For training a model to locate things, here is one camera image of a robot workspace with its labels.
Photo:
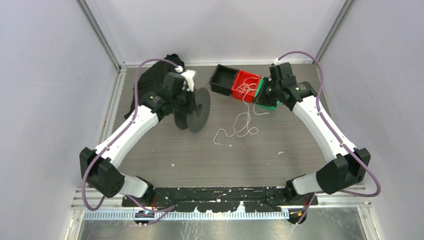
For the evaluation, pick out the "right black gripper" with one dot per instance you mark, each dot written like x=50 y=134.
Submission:
x=270 y=82

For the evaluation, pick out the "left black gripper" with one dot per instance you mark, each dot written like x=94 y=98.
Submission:
x=191 y=107

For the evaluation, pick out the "grey plastic cable spool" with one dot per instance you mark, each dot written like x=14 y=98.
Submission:
x=196 y=118

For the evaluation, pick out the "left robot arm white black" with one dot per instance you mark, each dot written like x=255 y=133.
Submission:
x=99 y=166

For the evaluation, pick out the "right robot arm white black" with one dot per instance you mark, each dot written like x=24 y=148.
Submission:
x=344 y=161

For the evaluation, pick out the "green plastic bin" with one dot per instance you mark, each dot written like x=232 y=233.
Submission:
x=263 y=94

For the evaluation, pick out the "red plastic bin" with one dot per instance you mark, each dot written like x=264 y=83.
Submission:
x=245 y=86

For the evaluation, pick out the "black cloth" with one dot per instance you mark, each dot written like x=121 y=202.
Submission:
x=153 y=77

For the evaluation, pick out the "black plastic bin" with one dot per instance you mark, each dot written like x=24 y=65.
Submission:
x=222 y=79

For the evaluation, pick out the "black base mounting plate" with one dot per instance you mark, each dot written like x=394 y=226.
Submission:
x=254 y=199

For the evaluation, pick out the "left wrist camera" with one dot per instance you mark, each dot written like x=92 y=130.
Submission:
x=180 y=80

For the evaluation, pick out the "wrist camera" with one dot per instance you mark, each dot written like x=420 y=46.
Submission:
x=276 y=61
x=180 y=80

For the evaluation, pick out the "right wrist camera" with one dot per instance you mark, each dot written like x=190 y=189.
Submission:
x=276 y=61

